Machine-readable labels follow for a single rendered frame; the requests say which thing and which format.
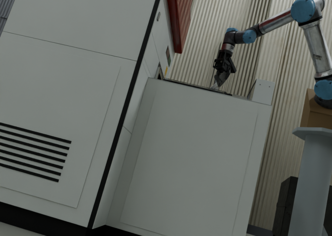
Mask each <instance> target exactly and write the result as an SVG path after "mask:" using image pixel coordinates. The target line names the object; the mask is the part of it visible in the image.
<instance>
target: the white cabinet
mask: <svg viewBox="0 0 332 236"><path fill-rule="evenodd" d="M271 111H272V106H269V105H265V104H260V103H256V102H252V101H248V100H243V99H239V98H234V97H230V96H226V95H221V94H217V93H213V92H208V91H204V90H200V89H195V88H191V87H186V86H182V85H178V84H174V83H169V82H165V81H161V80H156V79H151V78H148V80H147V83H146V87H145V90H144V94H143V97H142V100H141V104H140V107H139V111H138V114H137V118H136V121H135V125H134V128H133V131H132V135H131V138H130V142H129V145H128V149H127V152H126V156H125V159H124V163H123V166H122V170H121V173H120V177H119V180H118V183H117V187H116V190H115V194H114V197H113V201H112V204H111V208H110V211H109V215H108V218H107V221H106V225H107V226H106V230H105V233H104V236H246V232H247V228H248V223H249V216H250V212H251V207H252V202H253V197H254V192H255V187H256V183H257V178H258V173H259V168H260V164H261V159H262V154H263V149H264V144H265V139H266V134H267V130H268V125H269V120H270V115H271Z"/></svg>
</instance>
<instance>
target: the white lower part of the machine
mask: <svg viewBox="0 0 332 236"><path fill-rule="evenodd" d="M147 80H148V75H147V73H146V71H145V68H144V66H143V63H142V62H139V61H133V60H128V59H124V58H120V57H115V56H111V55H106V54H102V53H97V52H93V51H88V50H84V49H79V48H75V47H70V46H66V45H62V44H57V43H53V42H48V41H44V40H40V39H34V38H29V37H25V36H20V35H16V34H12V33H7V32H2V34H1V37H0V222H3V223H6V224H9V225H13V226H16V227H19V228H22V229H26V230H29V231H32V232H35V233H38V234H41V235H44V236H104V233H105V230H106V226H107V225H106V221H107V218H108V215H109V211H110V208H111V204H112V201H113V197H114V194H115V190H116V187H117V183H118V180H119V177H120V173H121V170H122V166H123V163H124V159H125V156H126V152H127V149H128V145H129V142H130V138H131V135H132V131H133V128H134V125H135V121H136V118H137V114H138V111H139V107H140V104H141V100H142V97H143V94H144V90H145V87H146V83H147Z"/></svg>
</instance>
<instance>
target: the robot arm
mask: <svg viewBox="0 0 332 236"><path fill-rule="evenodd" d="M325 3H326V2H325V0H296V1H295V2H294V3H293V4H292V6H291V7H290V8H288V9H286V10H284V11H282V12H280V13H278V14H276V15H274V16H272V17H270V18H268V19H266V20H264V21H262V22H260V23H258V24H256V25H254V26H252V27H250V28H248V29H246V30H244V31H238V30H237V29H236V28H232V27H231V28H228V29H227V30H226V33H225V37H224V40H223V44H222V47H221V50H219V54H218V57H217V59H215V60H214V63H215V66H214V63H213V68H215V69H217V72H216V75H214V78H215V80H216V81H217V85H218V87H221V86H222V85H223V84H224V83H225V81H226V80H227V79H228V77H229V76H230V73H235V72H236V71H237V70H236V68H235V66H234V64H233V61H232V59H231V57H232V54H233V51H234V48H235V44H244V43H247V44H249V43H253V42H255V40H256V38H258V37H260V36H262V35H264V34H266V33H268V32H270V31H273V30H275V29H277V28H279V27H281V26H283V25H286V24H288V23H290V22H292V21H294V20H295V21H296V22H297V23H298V26H299V27H301V28H302V29H303V31H304V34H305V38H306V41H307V44H308V48H309V51H310V54H311V58H312V61H313V64H314V68H315V71H316V73H315V75H314V79H315V82H316V84H315V86H314V91H315V93H316V94H315V96H314V100H315V102H316V103H317V104H318V105H320V106H322V107H324V108H327V109H331V110H332V60H331V57H330V53H329V50H328V46H327V43H326V39H325V36H324V32H323V29H322V25H321V20H322V19H323V17H322V13H321V12H322V10H323V9H324V7H325ZM221 73H222V74H221Z"/></svg>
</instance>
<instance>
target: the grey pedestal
mask: <svg viewBox="0 0 332 236"><path fill-rule="evenodd" d="M292 134H294V135H295V136H297V137H299V138H300V139H302V140H304V141H305V143H304V149H303V154H302V160H301V166H300V171H299V177H298V182H297V187H296V193H295V198H294V204H293V209H292V215H291V220H290V227H289V233H288V236H328V234H327V232H326V230H325V228H324V225H323V224H324V218H325V212H326V206H327V200H328V193H329V187H330V181H331V175H332V130H331V129H327V128H323V127H297V128H295V129H294V130H293V131H292Z"/></svg>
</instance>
